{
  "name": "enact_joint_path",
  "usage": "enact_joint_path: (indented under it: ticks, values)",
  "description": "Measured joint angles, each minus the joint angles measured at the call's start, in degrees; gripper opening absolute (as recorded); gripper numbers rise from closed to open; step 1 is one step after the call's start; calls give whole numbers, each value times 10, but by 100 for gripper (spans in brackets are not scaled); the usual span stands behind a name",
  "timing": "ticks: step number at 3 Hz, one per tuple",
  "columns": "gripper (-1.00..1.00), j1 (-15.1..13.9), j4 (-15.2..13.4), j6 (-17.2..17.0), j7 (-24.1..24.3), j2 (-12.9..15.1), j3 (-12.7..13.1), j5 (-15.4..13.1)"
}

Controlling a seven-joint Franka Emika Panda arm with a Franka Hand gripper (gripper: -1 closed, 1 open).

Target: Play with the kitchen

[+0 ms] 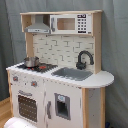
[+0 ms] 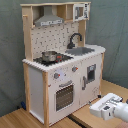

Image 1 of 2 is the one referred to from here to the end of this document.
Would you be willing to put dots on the wooden toy kitchen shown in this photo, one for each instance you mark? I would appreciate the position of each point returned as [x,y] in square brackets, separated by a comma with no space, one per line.
[77,51]

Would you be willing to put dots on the grey toy sink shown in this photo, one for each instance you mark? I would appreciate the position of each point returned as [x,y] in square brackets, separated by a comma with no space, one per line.
[73,74]

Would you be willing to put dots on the grey range hood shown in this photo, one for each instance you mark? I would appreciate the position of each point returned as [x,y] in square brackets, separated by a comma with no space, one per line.
[40,24]

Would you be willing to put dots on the small metal pot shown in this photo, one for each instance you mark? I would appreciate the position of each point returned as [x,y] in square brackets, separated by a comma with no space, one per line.
[31,61]

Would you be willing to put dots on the right red stove knob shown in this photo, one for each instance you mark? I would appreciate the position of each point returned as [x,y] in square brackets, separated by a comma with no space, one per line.
[34,83]

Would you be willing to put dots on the red stove knob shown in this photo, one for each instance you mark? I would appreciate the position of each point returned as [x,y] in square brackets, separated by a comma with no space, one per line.
[34,83]
[15,78]

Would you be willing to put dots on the toy oven door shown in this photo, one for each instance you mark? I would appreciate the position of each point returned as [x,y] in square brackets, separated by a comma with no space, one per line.
[27,104]

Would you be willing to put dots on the black stovetop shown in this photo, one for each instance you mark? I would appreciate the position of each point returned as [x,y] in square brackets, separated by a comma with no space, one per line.
[42,67]

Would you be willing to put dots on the left red stove knob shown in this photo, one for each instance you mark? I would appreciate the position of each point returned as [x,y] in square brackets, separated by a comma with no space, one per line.
[15,78]

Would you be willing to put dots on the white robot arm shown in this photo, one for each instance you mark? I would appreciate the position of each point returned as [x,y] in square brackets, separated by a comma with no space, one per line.
[15,122]

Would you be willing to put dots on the grey ice dispenser panel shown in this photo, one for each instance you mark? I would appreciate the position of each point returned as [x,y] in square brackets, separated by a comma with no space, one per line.
[62,106]

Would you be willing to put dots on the toy microwave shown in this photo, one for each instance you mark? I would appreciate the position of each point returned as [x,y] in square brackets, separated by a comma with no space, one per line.
[71,24]

